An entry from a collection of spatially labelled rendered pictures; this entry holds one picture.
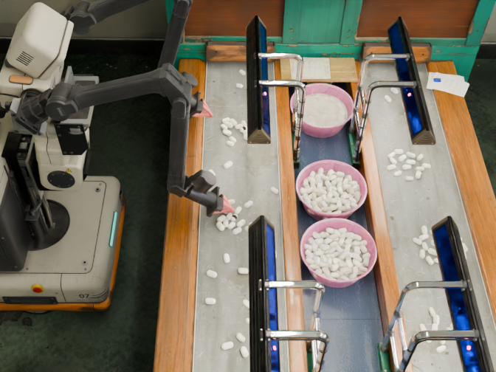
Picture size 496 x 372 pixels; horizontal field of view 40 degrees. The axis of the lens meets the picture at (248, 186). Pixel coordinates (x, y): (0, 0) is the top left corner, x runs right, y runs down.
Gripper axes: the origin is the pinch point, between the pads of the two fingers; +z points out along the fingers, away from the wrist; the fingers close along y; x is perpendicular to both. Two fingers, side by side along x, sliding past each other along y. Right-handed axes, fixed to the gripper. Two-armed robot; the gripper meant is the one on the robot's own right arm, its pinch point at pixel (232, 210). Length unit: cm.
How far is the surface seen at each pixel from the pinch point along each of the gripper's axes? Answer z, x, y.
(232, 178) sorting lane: 1.3, 1.3, 16.9
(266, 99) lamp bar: -9.9, -32.4, 25.0
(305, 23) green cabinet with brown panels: 13, -35, 85
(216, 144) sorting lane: -3.5, 5.0, 34.7
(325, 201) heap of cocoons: 28.7, -20.3, 5.4
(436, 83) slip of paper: 69, -56, 67
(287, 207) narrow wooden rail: 15.5, -13.1, 0.5
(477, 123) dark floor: 157, -28, 119
